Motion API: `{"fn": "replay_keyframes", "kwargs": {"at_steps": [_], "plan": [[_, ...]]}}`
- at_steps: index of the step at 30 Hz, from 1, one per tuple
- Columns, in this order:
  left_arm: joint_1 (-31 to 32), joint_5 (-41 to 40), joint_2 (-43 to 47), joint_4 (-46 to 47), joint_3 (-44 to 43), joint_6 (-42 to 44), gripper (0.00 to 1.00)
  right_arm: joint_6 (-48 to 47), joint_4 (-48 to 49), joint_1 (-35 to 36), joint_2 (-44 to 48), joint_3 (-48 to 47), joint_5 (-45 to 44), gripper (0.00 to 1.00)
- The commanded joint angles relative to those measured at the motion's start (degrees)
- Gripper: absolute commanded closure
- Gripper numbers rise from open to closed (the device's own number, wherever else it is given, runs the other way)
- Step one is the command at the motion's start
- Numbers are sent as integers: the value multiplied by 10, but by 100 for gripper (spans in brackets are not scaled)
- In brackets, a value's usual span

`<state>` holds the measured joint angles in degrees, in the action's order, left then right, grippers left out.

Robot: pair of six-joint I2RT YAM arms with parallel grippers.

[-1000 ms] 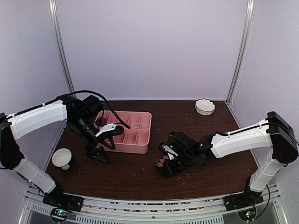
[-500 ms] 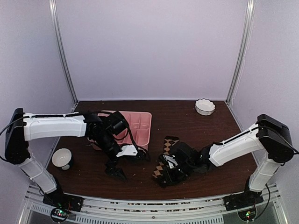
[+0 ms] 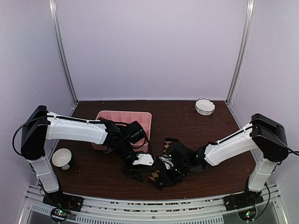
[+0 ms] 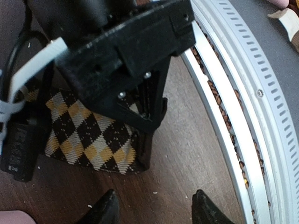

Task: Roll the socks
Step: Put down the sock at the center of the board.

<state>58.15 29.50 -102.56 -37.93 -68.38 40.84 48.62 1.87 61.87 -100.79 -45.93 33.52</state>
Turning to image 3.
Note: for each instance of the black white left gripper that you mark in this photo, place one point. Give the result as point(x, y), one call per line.
point(129, 171)

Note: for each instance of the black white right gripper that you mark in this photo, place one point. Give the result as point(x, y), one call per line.
point(167, 180)

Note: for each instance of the brown checkered sock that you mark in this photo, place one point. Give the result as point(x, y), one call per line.
point(166, 174)

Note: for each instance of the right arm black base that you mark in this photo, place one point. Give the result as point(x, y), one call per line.
point(241, 200)

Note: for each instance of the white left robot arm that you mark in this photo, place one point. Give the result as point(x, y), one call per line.
point(43, 125)

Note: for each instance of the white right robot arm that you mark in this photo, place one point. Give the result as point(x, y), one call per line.
point(260, 133)

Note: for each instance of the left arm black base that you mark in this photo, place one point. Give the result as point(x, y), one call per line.
point(64, 201)

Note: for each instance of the white scalloped bowl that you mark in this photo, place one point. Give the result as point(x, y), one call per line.
point(204, 107)

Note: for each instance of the aluminium front frame rail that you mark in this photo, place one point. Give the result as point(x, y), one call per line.
point(204, 210)

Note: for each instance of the aluminium right corner post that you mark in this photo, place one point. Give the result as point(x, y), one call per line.
point(242, 50)

